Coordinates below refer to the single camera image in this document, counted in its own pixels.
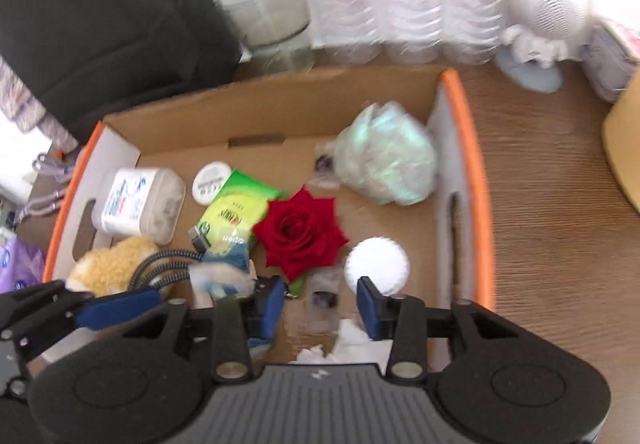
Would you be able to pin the yellow and white plush sheep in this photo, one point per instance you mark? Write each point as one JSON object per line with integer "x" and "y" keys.
{"x": 107, "y": 266}

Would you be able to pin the white teal crumpled packet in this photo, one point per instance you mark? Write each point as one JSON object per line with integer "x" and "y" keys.
{"x": 225, "y": 276}

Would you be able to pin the white robot speaker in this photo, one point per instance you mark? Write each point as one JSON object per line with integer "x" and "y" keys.
{"x": 545, "y": 4}

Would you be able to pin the white crumpled tissue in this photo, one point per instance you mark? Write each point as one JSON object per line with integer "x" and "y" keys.
{"x": 355, "y": 341}

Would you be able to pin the white plastic canister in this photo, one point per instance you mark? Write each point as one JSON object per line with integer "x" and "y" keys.
{"x": 135, "y": 204}

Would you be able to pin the mottled purple vase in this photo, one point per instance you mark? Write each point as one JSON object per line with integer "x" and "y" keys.
{"x": 30, "y": 114}

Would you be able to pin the pale green crumpled bag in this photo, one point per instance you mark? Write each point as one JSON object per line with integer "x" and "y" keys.
{"x": 385, "y": 154}

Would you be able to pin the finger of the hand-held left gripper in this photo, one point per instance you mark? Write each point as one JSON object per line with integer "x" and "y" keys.
{"x": 120, "y": 306}
{"x": 24, "y": 356}

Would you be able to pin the small clear plastic bag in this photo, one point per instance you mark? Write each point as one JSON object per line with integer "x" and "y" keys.
{"x": 324, "y": 164}
{"x": 322, "y": 299}

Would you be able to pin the purple tissue pack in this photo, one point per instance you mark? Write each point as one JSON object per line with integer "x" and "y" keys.
{"x": 20, "y": 269}

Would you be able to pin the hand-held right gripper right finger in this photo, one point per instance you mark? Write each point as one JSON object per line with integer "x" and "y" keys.
{"x": 367, "y": 309}

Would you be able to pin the red cardboard box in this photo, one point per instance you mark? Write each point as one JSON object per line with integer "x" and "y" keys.
{"x": 280, "y": 114}

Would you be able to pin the clear glass cup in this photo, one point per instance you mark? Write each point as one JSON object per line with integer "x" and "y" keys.
{"x": 270, "y": 9}

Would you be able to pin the black paper bag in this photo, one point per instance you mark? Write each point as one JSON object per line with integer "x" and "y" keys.
{"x": 110, "y": 14}

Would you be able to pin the white ribbed round cap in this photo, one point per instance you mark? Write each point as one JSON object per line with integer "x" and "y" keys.
{"x": 377, "y": 264}

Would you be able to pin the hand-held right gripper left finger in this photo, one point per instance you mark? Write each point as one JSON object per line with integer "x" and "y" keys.
{"x": 272, "y": 306}

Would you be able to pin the red artificial rose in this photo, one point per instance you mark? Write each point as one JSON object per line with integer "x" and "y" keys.
{"x": 300, "y": 229}

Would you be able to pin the green wipes packet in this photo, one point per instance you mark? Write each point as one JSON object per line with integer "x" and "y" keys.
{"x": 235, "y": 209}

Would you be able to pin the small round white lid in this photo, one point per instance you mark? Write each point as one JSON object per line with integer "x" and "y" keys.
{"x": 211, "y": 183}

